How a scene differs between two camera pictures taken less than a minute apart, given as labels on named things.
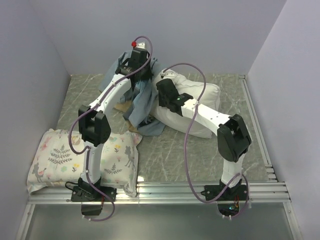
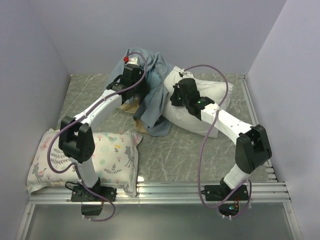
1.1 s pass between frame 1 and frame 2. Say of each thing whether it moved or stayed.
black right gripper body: moved
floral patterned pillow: stayed
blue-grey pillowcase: moved
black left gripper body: moved
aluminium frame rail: stayed
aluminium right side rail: stayed
